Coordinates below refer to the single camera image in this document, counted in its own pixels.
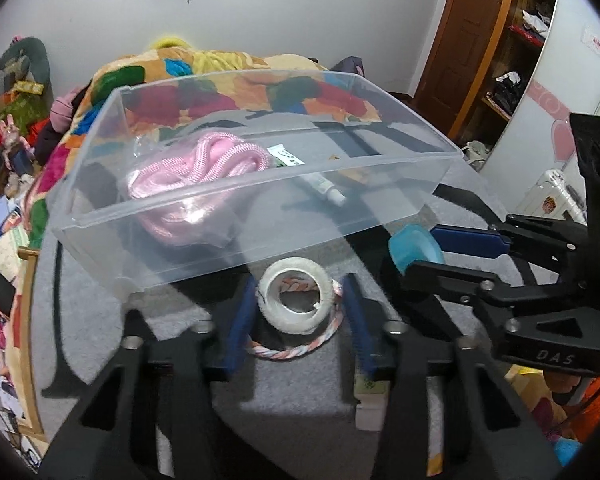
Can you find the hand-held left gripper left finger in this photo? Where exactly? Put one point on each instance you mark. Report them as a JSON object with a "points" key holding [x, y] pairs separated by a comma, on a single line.
{"points": [[240, 327]]}

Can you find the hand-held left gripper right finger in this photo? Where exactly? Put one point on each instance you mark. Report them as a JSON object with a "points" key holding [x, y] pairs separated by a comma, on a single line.
{"points": [[361, 327]]}

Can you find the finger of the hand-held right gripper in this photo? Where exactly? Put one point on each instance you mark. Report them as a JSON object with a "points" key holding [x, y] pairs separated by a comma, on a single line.
{"points": [[445, 276], [472, 242]]}

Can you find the light blue tape roll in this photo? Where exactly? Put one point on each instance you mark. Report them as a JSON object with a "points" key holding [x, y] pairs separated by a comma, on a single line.
{"points": [[411, 252]]}

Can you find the white tape roll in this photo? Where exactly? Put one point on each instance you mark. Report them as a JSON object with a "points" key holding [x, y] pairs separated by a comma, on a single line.
{"points": [[281, 272]]}

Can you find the clear plastic storage box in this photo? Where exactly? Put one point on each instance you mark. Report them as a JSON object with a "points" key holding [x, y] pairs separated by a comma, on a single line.
{"points": [[280, 237]]}

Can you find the white suitcase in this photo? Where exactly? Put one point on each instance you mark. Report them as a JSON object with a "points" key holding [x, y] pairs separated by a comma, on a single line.
{"points": [[547, 197]]}

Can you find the grey patterned mat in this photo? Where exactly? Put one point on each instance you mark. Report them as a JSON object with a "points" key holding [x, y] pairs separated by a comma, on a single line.
{"points": [[290, 410]]}

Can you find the white wardrobe sliding door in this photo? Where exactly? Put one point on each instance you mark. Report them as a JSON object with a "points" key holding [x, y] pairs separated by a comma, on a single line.
{"points": [[575, 60]]}

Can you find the white tube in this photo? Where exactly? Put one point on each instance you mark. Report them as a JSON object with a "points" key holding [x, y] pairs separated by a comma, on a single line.
{"points": [[325, 191]]}

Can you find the wooden wardrobe shelf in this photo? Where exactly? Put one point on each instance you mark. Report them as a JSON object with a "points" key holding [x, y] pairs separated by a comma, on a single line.
{"points": [[522, 40]]}

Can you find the white printed label card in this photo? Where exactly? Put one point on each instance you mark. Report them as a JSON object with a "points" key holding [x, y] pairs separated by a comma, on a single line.
{"points": [[286, 155]]}

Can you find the brown wooden door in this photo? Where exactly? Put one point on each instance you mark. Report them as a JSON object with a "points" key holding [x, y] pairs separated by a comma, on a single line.
{"points": [[467, 35]]}

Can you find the colourful patchwork blanket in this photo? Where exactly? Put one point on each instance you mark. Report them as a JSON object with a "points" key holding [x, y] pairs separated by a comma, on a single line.
{"points": [[190, 62]]}

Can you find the pink knitted hat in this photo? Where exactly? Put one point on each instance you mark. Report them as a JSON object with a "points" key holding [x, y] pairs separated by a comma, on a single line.
{"points": [[62, 110]]}

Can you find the yellow plush item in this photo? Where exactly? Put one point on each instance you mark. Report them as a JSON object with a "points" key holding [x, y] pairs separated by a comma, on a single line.
{"points": [[169, 41]]}

